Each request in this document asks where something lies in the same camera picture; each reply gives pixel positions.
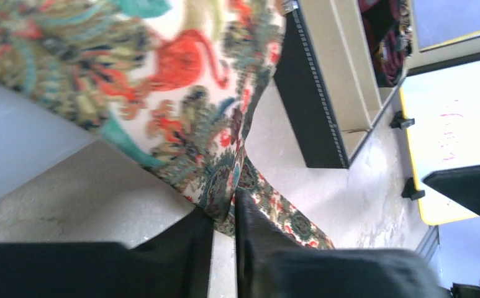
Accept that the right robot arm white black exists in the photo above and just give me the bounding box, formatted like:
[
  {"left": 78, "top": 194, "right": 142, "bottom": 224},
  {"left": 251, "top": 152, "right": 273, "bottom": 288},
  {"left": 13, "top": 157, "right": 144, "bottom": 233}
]
[{"left": 423, "top": 165, "right": 480, "bottom": 216}]

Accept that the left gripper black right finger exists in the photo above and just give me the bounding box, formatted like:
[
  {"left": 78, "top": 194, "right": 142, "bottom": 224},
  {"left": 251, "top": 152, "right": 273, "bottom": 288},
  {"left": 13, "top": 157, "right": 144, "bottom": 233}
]
[{"left": 235, "top": 189, "right": 446, "bottom": 298}]

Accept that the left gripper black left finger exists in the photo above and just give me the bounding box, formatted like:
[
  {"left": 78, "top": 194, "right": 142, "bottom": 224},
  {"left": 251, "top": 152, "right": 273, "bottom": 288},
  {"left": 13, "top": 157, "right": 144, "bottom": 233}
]
[{"left": 0, "top": 209, "right": 214, "bottom": 297}]

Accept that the paisley orange green tie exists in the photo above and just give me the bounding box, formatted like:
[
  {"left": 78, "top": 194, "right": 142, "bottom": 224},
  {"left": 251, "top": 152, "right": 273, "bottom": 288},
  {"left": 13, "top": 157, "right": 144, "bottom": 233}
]
[{"left": 0, "top": 1, "right": 333, "bottom": 250}]

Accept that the black tie organizer box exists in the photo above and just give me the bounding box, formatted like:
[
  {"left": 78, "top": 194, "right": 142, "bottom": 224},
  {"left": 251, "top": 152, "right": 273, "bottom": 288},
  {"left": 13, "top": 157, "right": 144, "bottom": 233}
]
[{"left": 272, "top": 0, "right": 480, "bottom": 169}]

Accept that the yellow framed whiteboard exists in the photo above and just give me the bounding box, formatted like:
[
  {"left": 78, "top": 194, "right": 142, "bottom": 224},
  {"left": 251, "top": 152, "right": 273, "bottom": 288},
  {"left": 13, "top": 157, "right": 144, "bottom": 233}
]
[{"left": 400, "top": 60, "right": 480, "bottom": 225}]

